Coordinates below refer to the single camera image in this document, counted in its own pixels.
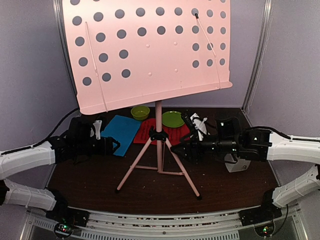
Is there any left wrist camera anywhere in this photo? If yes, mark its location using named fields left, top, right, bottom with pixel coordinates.
left=92, top=120, right=103, bottom=140

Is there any pink music stand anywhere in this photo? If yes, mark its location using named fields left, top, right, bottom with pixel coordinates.
left=60, top=0, right=234, bottom=201

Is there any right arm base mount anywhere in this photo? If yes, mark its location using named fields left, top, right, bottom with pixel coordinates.
left=239, top=206, right=282, bottom=238

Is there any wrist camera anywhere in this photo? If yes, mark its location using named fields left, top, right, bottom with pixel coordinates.
left=92, top=120, right=103, bottom=140
left=181, top=112, right=208, bottom=142

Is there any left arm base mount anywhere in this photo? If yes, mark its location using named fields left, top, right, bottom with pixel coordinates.
left=45, top=207, right=90, bottom=239

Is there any blue cloth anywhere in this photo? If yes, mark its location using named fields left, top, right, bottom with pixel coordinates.
left=101, top=115, right=141, bottom=157

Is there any aluminium front rail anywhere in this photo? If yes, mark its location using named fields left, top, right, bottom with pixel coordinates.
left=19, top=204, right=309, bottom=240

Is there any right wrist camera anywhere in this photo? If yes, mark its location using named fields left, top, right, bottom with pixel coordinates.
left=181, top=112, right=208, bottom=142

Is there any green plate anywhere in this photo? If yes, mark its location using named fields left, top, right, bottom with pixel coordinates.
left=162, top=110, right=185, bottom=128

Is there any small green bowl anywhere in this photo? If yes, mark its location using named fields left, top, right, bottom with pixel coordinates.
left=130, top=105, right=150, bottom=121

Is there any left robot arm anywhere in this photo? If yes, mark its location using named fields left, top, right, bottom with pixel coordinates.
left=0, top=117, right=121, bottom=222

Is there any red sheet music mat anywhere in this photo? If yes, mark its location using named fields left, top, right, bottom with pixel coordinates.
left=133, top=118, right=190, bottom=146

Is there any grey metronome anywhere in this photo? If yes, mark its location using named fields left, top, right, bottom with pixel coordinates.
left=224, top=154, right=251, bottom=173

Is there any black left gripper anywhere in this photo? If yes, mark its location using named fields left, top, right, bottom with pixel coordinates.
left=75, top=136, right=121, bottom=156

